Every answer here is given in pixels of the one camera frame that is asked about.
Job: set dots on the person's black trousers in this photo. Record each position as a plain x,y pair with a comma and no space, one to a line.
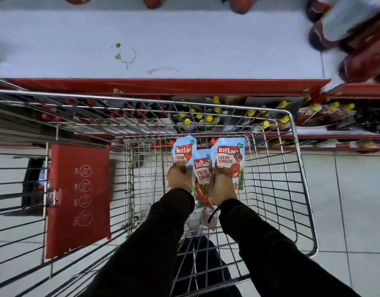
205,275

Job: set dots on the black plastic cart part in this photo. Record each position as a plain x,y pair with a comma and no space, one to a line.
33,185

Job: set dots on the white shelf with red edge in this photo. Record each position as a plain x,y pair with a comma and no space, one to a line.
177,43

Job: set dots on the black wrist thread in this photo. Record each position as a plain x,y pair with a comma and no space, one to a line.
213,212

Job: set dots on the person's left hand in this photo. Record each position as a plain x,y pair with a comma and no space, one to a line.
179,177

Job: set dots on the person's right hand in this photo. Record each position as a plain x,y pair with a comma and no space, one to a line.
224,188

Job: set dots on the person's right fingers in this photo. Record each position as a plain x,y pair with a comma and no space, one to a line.
217,173

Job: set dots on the small tomato ketchup pouch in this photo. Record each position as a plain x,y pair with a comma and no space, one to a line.
182,150

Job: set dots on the dark red sauce bottle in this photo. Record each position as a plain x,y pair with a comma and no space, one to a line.
364,63
316,6

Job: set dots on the person's left fingers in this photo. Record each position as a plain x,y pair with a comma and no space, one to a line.
186,169

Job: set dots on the person's left forearm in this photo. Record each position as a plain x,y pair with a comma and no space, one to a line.
149,247

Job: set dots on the tomato ketchup pouch red bottom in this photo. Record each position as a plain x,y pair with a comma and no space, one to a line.
203,170

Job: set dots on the dark sauce bottle white label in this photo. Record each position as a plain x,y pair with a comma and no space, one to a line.
344,18

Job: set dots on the row of yellow-capped bottles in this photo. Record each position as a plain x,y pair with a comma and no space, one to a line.
208,115

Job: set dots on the row of red-capped bottles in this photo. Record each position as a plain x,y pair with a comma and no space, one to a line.
94,109

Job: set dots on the lower shelf with red edge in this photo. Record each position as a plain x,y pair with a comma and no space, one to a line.
332,139

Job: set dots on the person's right forearm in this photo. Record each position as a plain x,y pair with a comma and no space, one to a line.
270,253

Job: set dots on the large tomato ketchup pouch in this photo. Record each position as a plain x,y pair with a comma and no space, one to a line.
228,157

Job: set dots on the red cart child seat flap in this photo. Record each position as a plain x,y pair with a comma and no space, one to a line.
78,197

